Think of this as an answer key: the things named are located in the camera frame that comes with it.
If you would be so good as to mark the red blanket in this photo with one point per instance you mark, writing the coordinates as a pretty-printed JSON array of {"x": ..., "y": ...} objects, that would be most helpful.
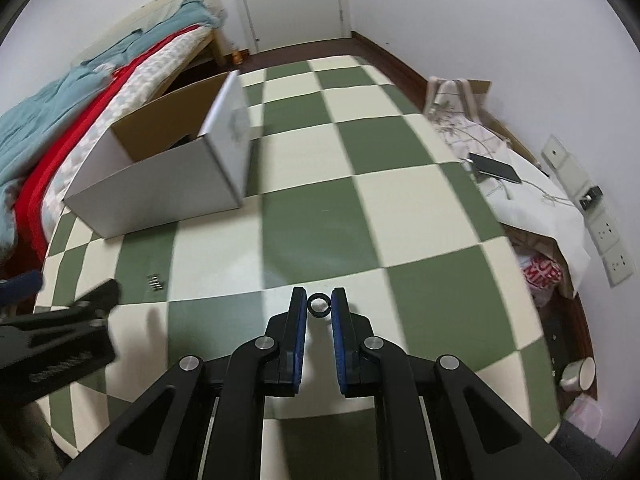
[{"x": 65, "y": 135}]

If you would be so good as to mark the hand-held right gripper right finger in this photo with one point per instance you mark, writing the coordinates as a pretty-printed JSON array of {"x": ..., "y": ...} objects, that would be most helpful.
[{"x": 339, "y": 320}]

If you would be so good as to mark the grey white checked quilt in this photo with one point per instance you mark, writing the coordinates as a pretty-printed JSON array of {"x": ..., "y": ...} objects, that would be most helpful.
[{"x": 135, "y": 85}]

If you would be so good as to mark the patterned white tote bag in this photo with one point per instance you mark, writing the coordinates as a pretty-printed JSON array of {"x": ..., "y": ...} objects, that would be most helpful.
[{"x": 450, "y": 105}]

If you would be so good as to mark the black smartphone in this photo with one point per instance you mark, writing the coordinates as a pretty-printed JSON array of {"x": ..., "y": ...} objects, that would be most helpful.
[{"x": 495, "y": 167}]

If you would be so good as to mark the white cardboard box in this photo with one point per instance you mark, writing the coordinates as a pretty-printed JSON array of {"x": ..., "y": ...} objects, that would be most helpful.
[{"x": 165, "y": 195}]

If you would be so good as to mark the white plastic bag red print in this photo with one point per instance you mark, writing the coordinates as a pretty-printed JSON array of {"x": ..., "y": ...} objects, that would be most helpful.
[{"x": 542, "y": 275}]

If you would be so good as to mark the white door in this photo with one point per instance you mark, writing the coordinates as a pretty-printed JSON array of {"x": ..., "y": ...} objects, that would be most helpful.
[{"x": 295, "y": 0}]

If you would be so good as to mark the brown cardboard sheet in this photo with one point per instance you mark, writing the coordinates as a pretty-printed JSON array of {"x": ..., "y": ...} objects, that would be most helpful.
[{"x": 480, "y": 87}]

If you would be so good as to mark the small amber bottle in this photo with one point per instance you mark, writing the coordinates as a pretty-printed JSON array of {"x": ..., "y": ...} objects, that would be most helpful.
[{"x": 236, "y": 56}]

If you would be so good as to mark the black charger plug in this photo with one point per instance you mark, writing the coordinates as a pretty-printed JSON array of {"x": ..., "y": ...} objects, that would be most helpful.
[{"x": 592, "y": 197}]

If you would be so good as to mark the small silver ear studs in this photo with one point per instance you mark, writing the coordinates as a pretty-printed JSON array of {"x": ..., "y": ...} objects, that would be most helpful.
[{"x": 155, "y": 282}]

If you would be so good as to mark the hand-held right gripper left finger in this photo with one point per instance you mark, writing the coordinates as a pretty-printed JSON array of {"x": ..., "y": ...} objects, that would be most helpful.
[{"x": 300, "y": 320}]

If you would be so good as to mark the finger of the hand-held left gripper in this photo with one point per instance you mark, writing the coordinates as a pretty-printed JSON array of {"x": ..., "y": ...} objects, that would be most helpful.
[
  {"x": 75, "y": 317},
  {"x": 20, "y": 285}
]

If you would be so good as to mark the black floor mat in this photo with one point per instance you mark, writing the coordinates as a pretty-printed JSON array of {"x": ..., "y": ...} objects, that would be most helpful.
[{"x": 580, "y": 440}]

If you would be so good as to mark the bed with blue blanket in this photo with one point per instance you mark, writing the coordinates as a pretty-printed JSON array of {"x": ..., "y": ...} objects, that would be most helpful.
[{"x": 45, "y": 110}]

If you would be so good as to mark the green white checkered tablecloth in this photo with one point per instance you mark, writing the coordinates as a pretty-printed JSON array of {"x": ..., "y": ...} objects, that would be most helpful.
[{"x": 400, "y": 160}]

